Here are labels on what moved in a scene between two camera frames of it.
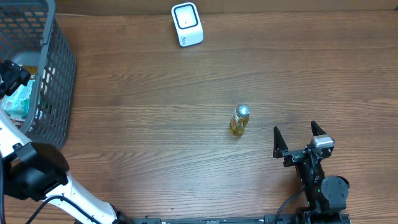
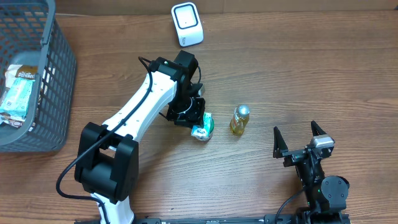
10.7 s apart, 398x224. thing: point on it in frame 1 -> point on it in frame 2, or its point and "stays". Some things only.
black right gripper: x=300 y=154 stays
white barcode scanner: x=188 y=24 stays
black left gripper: x=14 y=74 -> x=194 y=119
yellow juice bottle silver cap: x=240 y=119 stays
